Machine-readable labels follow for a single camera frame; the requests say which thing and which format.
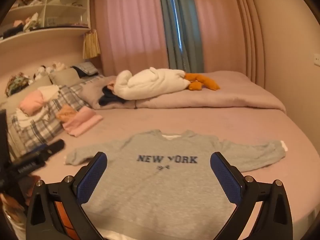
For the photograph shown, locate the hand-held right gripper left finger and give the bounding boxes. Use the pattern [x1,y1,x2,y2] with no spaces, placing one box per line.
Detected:
[26,151,108,240]

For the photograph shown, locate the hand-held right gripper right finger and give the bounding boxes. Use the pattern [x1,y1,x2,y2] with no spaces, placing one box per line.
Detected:
[210,151,293,240]

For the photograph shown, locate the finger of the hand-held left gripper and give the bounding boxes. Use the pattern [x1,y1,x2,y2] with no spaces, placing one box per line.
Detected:
[37,139,66,158]
[24,144,50,159]

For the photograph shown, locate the grey sweatshirt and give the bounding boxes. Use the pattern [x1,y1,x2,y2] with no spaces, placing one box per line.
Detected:
[64,129,288,240]

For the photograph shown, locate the pink folded clothes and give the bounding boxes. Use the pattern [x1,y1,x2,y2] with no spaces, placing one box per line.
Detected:
[62,106,103,137]

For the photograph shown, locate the pile of mixed clothes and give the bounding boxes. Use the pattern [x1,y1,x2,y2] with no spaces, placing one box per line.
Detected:
[2,12,42,39]

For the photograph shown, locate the plaid pillow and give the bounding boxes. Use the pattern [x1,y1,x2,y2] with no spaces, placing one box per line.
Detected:
[11,85,92,150]

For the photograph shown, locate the white crumpled garment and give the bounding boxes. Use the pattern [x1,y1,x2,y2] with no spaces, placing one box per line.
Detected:
[15,106,49,128]

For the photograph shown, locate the orange folded garment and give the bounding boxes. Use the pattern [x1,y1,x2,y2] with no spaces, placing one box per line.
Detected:
[56,104,78,123]

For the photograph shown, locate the pink crumpled garment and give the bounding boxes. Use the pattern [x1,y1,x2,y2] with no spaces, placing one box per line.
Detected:
[20,90,47,117]

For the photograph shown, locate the cream folded garment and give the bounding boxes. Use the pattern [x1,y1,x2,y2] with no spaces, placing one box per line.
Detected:
[37,85,60,100]

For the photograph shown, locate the pink bed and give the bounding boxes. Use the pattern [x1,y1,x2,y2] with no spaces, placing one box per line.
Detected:
[0,70,320,240]

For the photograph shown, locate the white printed cloth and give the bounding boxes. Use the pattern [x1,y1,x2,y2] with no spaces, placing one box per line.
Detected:
[0,194,27,240]

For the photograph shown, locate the floral cloth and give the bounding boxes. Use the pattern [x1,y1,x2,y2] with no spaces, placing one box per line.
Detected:
[5,73,33,97]

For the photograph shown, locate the grey pillow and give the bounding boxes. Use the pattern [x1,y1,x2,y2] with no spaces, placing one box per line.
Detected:
[49,67,82,85]

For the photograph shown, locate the dark navy garment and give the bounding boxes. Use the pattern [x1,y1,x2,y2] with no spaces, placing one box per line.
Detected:
[99,85,127,106]

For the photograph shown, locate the black and white plush toy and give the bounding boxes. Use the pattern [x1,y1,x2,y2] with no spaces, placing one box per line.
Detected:
[34,66,47,81]

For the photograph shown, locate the beige plush toy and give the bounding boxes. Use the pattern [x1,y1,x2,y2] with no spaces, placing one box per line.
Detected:
[46,61,67,74]

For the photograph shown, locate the pink quilt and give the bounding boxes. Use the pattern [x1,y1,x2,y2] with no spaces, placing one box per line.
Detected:
[80,71,287,114]

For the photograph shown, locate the blue striped pillow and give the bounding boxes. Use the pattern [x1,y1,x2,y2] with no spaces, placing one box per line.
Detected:
[72,62,98,77]

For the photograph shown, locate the yellow fringed hanging cloth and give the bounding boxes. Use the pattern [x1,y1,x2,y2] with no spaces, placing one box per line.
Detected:
[82,29,101,59]

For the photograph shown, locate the white goose plush toy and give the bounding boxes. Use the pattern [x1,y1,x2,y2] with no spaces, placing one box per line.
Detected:
[114,67,220,101]

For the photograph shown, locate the white shelf unit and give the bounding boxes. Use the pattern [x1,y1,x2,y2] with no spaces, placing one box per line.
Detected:
[0,0,90,43]

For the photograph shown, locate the pink curtain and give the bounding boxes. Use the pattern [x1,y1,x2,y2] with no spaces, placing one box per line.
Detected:
[190,0,265,85]
[94,0,168,76]

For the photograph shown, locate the blue curtain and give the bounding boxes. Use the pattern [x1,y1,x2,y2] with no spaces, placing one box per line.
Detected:
[157,0,204,73]

